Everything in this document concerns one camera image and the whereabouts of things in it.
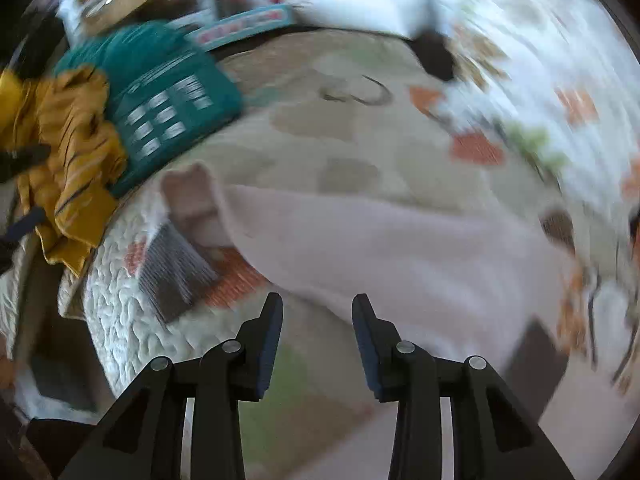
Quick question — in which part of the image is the pink and grey knit sweater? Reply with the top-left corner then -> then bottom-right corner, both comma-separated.
160,161 -> 576,371

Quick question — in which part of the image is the mustard yellow striped garment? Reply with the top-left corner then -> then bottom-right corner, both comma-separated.
1,65 -> 127,275

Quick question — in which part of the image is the teal printed bag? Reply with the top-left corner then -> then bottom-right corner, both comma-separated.
54,21 -> 243,198

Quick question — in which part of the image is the heart patterned quilt bedspread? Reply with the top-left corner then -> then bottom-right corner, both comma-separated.
1,25 -> 639,479

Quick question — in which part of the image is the white floral pillow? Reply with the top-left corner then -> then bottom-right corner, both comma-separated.
409,0 -> 639,236

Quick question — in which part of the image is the teal edged flat box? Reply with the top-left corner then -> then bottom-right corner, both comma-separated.
186,4 -> 296,51

